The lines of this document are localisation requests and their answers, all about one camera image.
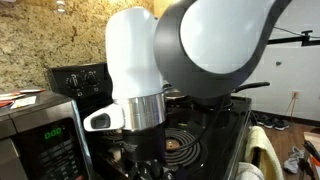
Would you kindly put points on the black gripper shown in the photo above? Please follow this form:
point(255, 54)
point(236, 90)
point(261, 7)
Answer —
point(143, 145)

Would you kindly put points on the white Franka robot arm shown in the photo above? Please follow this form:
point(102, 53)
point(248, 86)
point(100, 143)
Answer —
point(213, 36)

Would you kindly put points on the black electric stove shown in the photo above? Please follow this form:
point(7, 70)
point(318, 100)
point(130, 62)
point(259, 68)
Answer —
point(220, 133)

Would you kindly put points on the black frying pan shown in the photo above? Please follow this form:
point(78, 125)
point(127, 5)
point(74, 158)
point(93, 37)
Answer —
point(250, 86)

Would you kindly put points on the large coil burner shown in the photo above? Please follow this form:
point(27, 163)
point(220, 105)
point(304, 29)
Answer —
point(186, 150)

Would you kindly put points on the small coil burner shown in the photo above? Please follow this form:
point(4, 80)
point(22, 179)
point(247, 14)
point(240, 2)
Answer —
point(113, 135)

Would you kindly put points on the white folded towel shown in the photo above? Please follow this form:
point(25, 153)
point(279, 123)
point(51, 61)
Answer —
point(248, 171)

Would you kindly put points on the black microwave oven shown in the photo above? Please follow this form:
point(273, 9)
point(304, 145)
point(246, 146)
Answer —
point(40, 143)

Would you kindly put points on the pale yellow towel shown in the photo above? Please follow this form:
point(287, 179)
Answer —
point(263, 146)

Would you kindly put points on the dark shoes pair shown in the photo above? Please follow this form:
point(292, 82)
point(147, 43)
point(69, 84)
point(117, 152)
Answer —
point(276, 124)

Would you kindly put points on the white sneaker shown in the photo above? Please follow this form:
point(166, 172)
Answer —
point(293, 161)

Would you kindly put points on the white paper sheet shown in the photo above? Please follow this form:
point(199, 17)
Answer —
point(23, 101)

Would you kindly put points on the red paper packet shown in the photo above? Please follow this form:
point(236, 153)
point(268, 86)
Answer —
point(23, 91)

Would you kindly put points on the black tools pile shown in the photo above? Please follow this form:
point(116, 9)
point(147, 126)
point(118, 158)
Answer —
point(311, 150)

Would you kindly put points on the light wooden table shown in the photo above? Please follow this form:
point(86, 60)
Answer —
point(311, 136)

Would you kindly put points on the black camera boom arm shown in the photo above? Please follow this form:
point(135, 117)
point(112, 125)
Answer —
point(290, 39)

